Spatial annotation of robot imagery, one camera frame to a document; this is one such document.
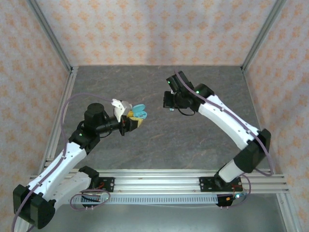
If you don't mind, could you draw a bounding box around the blue earbud charging case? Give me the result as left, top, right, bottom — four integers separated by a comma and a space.
131, 103, 148, 121

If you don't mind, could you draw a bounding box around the grey metal panel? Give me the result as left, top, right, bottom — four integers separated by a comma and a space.
28, 203, 288, 232

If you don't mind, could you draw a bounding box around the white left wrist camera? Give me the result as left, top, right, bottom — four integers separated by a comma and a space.
111, 98, 133, 123

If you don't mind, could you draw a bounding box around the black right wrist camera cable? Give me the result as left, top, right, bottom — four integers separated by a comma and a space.
177, 107, 197, 116

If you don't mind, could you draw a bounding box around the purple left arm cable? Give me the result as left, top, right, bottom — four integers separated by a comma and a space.
12, 94, 114, 232

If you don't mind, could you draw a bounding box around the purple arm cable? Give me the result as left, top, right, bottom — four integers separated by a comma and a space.
174, 70, 275, 209
12, 94, 114, 232

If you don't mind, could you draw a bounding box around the wide aluminium table edge rail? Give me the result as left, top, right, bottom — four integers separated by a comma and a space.
43, 66, 79, 170

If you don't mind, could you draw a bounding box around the wide aluminium mounting rail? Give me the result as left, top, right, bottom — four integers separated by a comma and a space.
25, 169, 290, 194

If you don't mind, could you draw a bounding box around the thin aluminium table edge rail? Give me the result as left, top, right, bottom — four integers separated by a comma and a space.
240, 66, 276, 174

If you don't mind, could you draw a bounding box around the slotted grey cable duct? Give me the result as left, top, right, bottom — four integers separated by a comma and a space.
57, 194, 219, 205

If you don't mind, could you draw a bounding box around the aluminium frame post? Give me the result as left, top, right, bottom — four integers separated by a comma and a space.
241, 0, 287, 72
26, 0, 73, 72

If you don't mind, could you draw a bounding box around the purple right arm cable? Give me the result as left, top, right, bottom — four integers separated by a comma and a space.
174, 70, 275, 209

